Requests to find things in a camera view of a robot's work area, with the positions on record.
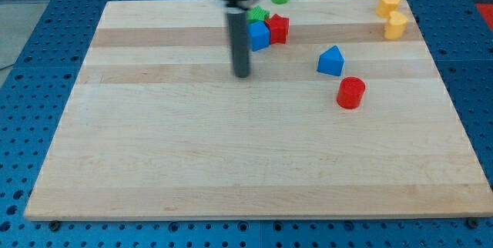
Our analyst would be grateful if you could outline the light wooden board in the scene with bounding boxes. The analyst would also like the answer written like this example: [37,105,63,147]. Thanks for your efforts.
[25,0,492,221]

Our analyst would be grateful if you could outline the blue cube block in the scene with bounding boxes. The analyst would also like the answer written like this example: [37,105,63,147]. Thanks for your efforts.
[247,22,270,52]

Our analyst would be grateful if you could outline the red star block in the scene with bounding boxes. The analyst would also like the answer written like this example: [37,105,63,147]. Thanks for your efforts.
[264,14,290,44]

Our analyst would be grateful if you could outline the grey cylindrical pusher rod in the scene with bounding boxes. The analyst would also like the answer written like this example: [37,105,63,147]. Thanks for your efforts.
[226,6,250,78]

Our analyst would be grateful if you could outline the green star block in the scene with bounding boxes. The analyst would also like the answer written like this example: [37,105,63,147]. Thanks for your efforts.
[246,5,270,24]

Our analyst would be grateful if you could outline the blue triangular prism block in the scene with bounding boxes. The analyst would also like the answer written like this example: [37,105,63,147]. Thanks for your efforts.
[317,45,345,76]

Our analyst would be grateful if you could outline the red cylinder block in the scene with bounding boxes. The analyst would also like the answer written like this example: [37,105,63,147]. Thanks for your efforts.
[337,76,366,109]

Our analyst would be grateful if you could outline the yellow heart block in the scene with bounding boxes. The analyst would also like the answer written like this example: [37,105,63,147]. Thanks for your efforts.
[384,11,408,40]

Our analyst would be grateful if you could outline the yellow hexagon block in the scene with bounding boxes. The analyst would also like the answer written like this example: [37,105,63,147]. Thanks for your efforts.
[375,0,401,18]

